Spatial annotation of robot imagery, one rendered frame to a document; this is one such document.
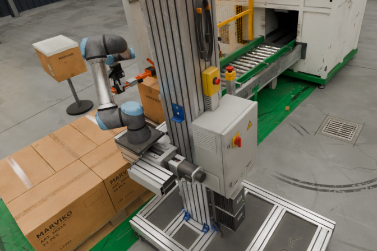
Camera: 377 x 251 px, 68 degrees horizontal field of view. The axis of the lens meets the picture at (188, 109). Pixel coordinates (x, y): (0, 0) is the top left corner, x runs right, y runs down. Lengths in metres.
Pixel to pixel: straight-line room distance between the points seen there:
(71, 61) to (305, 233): 3.21
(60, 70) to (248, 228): 2.90
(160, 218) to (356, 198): 1.65
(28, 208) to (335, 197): 2.43
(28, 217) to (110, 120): 1.02
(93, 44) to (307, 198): 2.11
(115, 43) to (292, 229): 1.72
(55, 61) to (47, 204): 2.04
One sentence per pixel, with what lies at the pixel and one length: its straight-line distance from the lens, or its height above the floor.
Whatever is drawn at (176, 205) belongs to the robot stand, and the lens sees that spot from 2.41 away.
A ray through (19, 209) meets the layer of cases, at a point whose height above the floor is 0.54.
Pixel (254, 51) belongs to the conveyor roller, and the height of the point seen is 0.52.
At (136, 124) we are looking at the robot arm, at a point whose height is 1.17.
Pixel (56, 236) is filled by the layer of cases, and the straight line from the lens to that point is 2.39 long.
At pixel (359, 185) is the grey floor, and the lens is 2.97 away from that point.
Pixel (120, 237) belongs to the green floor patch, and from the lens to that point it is 2.63.
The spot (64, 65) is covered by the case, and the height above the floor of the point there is 0.80.
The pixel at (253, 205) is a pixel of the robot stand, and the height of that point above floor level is 0.21.
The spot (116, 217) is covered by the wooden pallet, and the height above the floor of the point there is 0.10.
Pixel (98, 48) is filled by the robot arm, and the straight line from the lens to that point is 1.67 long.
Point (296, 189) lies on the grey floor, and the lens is 2.79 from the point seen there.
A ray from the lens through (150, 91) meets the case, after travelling 2.53.
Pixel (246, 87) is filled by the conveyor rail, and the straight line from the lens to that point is 3.08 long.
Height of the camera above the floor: 2.09
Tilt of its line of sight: 33 degrees down
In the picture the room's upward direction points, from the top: 8 degrees counter-clockwise
